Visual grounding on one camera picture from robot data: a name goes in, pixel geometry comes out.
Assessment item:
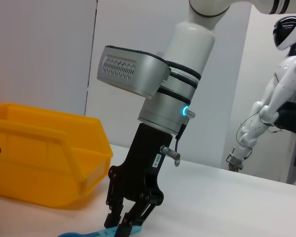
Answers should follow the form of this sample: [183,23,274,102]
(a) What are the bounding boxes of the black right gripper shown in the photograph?
[104,122,174,237]

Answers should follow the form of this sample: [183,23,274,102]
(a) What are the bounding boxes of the blue scissors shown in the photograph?
[58,220,142,237]

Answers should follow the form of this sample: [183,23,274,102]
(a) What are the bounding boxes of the right gripper silver connector plug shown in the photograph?
[159,145,182,167]

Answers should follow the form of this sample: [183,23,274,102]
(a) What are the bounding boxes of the yellow plastic storage bin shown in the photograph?
[0,103,113,210]

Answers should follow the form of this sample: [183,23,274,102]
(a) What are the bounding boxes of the white humanoid mannequin robot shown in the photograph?
[226,16,296,185]

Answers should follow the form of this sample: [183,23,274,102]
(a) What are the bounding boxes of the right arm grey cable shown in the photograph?
[174,118,188,156]

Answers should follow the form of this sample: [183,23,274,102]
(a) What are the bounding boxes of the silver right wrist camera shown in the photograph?
[96,45,172,100]

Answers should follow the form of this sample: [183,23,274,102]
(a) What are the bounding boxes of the black mannequin support bracket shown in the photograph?
[273,102,296,166]

